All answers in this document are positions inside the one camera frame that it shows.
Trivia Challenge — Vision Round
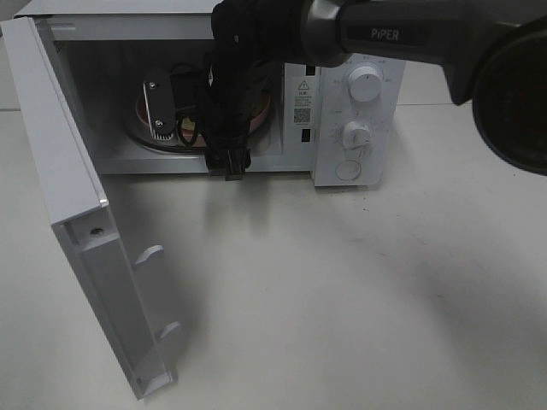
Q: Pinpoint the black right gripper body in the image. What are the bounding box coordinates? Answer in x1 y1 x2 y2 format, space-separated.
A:
196 42 274 137

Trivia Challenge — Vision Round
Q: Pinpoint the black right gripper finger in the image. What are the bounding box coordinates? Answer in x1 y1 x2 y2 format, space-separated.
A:
204 132 251 181

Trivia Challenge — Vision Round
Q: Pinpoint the pink round plate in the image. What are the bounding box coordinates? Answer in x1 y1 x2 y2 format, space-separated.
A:
134 91 271 140

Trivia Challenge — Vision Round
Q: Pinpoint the round microwave door button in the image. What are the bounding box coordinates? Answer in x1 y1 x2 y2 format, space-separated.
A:
335 160 362 181

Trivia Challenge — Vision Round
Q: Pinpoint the white microwave knob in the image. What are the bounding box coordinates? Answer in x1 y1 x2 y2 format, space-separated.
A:
341 121 372 150
348 63 383 103

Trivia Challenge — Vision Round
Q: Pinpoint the white bread sandwich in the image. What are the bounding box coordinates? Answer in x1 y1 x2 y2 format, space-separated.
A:
181 118 196 131

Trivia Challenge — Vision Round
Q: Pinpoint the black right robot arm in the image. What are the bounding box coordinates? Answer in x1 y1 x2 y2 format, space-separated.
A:
197 1 546 180

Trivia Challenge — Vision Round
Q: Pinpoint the white microwave oven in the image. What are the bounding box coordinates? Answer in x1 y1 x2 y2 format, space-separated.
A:
12 1 404 186

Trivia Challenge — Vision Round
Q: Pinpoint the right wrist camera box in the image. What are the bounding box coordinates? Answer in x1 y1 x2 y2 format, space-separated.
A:
144 73 176 142

